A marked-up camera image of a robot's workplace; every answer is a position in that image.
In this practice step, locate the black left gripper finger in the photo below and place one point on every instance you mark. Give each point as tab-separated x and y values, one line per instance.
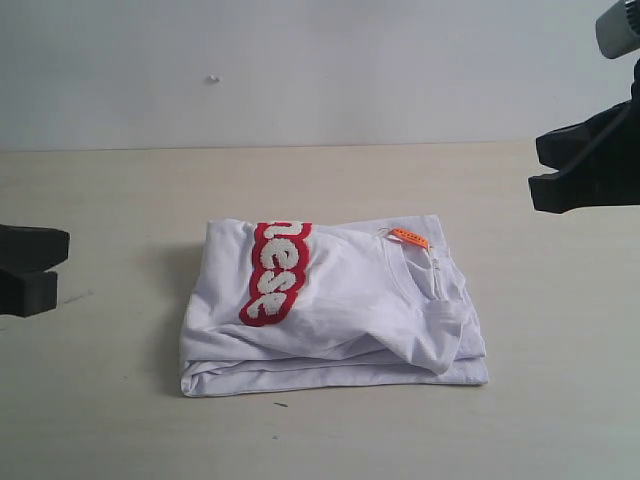
32	249
28	294

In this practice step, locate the orange neck size tag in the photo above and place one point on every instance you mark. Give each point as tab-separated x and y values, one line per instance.
409	237

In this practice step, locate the white t-shirt red lettering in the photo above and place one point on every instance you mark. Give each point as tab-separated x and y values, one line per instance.
292	305

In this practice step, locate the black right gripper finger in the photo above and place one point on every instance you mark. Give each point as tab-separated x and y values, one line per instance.
585	187
611	133

